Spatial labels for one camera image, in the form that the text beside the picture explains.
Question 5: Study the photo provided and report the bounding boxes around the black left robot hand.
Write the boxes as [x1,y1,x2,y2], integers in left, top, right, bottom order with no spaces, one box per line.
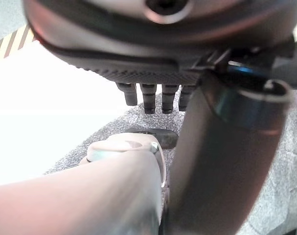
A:
[22,0,297,235]

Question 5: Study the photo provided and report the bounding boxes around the yellow brown striped mat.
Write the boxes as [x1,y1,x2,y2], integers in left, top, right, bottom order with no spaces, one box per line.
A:
[0,24,39,67]

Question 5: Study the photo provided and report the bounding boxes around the silver robot leg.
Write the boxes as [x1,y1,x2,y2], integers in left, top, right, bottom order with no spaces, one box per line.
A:
[0,133,167,235]

